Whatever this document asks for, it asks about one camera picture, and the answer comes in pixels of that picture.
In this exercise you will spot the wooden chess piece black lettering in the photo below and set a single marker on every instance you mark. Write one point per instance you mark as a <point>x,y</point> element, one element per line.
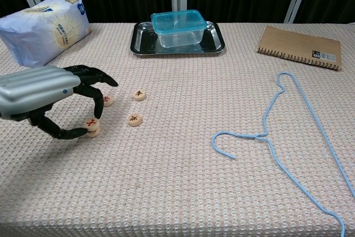
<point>95,134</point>
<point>135,119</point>
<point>139,94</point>

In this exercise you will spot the clear container teal lid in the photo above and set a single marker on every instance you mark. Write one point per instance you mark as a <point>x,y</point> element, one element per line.
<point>177,20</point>

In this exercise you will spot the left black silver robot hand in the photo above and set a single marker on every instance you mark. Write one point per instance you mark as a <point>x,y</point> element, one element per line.
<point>30,87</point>

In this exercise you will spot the wooden chess piece red cross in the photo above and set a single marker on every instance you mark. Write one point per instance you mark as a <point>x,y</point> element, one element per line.
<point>93,122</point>

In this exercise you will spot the wooden chess piece red lettering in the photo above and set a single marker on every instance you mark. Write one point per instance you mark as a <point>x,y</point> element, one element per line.
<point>108,101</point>

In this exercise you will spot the rectangular metal tray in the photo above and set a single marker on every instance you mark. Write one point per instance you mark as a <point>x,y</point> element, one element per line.
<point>141,45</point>

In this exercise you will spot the beige woven tablecloth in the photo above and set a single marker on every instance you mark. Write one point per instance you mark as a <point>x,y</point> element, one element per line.
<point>177,178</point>

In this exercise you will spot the blue white paper package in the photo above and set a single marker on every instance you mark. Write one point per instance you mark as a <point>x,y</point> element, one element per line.
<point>44,31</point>

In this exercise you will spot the brown spiral notebook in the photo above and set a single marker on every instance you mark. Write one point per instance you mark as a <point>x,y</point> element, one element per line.
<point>294,42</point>

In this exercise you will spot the light blue clothes hanger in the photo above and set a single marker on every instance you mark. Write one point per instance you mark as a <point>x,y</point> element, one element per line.
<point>260,136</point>

